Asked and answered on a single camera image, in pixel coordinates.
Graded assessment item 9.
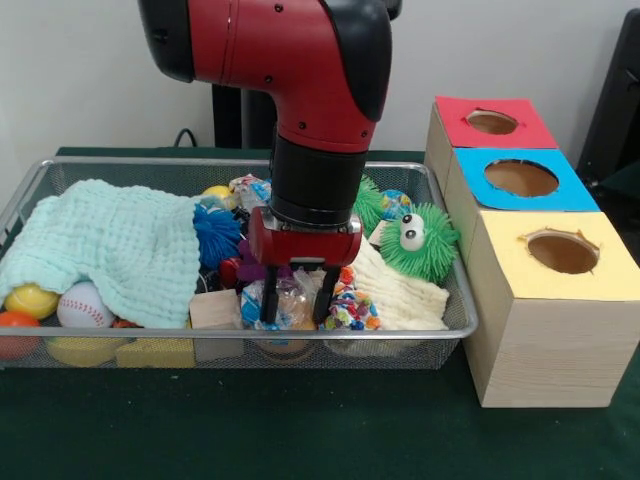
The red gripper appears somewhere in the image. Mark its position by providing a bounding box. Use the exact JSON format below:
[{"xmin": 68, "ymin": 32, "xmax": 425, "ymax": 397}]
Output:
[{"xmin": 248, "ymin": 205, "xmax": 363, "ymax": 325}]

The clear snack packet blue print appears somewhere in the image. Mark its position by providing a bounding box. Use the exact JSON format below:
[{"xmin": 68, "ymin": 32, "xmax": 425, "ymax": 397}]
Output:
[{"xmin": 239, "ymin": 272, "xmax": 321, "ymax": 332}]

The wooden three-hole sorting box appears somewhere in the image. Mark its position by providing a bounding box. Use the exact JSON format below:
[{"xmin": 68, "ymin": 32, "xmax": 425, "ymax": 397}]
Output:
[{"xmin": 423, "ymin": 94, "xmax": 640, "ymax": 409}]

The multicolour print fabric bundle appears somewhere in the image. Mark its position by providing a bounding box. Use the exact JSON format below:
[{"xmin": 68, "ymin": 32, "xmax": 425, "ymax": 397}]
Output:
[{"xmin": 319, "ymin": 267, "xmax": 382, "ymax": 332}]

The purple spiky rubber toy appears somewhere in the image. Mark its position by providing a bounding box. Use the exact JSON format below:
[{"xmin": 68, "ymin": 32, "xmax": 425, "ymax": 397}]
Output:
[{"xmin": 235, "ymin": 239, "xmax": 294, "ymax": 284}]

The plain wooden cube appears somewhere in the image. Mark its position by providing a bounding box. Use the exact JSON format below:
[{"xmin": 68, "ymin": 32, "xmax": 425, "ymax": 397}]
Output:
[{"xmin": 188, "ymin": 288, "xmax": 244, "ymax": 331}]

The cream waffle cloth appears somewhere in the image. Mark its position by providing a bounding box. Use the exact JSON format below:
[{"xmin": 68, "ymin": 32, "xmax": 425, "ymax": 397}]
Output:
[{"xmin": 349, "ymin": 234, "xmax": 450, "ymax": 332}]

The blue puffer ball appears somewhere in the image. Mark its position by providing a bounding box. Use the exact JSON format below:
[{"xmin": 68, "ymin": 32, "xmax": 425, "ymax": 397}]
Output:
[{"xmin": 192, "ymin": 202, "xmax": 246, "ymax": 271}]

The green spiky puffer ball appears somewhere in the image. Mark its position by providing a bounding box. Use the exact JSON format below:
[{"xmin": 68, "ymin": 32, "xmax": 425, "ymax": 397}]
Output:
[{"xmin": 352, "ymin": 174, "xmax": 385, "ymax": 236}]

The dark green table cloth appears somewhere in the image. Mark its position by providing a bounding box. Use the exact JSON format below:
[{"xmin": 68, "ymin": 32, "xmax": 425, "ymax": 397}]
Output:
[
  {"xmin": 597, "ymin": 160, "xmax": 640, "ymax": 201},
  {"xmin": 0, "ymin": 146, "xmax": 640, "ymax": 480}
]

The green puffer toy with eyes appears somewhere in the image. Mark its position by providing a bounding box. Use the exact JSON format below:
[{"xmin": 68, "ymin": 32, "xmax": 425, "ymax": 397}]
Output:
[{"xmin": 378, "ymin": 201, "xmax": 461, "ymax": 285}]

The mint green waffle cloth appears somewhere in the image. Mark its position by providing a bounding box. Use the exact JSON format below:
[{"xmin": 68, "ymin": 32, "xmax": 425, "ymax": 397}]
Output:
[{"xmin": 0, "ymin": 178, "xmax": 207, "ymax": 330}]

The white baseball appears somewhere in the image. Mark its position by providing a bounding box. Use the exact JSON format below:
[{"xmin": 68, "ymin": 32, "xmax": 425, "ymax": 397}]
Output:
[{"xmin": 56, "ymin": 280, "xmax": 116, "ymax": 329}]

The black standing panel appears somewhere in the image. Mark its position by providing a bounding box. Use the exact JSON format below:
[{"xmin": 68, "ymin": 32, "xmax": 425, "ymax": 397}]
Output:
[{"xmin": 577, "ymin": 8, "xmax": 640, "ymax": 176}]

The shallow wire mesh bin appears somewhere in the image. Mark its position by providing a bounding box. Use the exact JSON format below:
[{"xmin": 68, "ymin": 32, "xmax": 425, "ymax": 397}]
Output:
[{"xmin": 0, "ymin": 155, "xmax": 480, "ymax": 371}]

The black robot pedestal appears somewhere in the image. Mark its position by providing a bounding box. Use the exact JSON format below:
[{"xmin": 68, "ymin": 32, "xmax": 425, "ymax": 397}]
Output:
[{"xmin": 212, "ymin": 82, "xmax": 379, "ymax": 151}]

